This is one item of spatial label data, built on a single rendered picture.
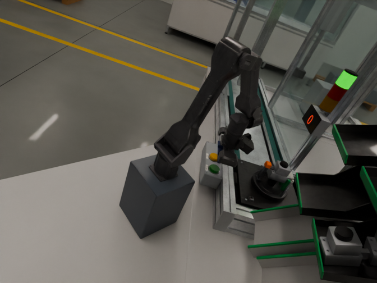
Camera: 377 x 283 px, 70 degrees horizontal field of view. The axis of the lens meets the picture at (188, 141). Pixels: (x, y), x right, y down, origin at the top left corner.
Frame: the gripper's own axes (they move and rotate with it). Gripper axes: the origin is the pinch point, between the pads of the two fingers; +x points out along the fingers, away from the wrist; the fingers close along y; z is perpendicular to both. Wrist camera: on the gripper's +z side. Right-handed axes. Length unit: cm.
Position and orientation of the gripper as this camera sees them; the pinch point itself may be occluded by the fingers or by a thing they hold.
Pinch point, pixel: (222, 155)
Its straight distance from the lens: 98.8
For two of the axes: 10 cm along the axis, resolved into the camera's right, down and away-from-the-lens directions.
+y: 0.8, -5.8, 8.1
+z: 9.5, 2.9, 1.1
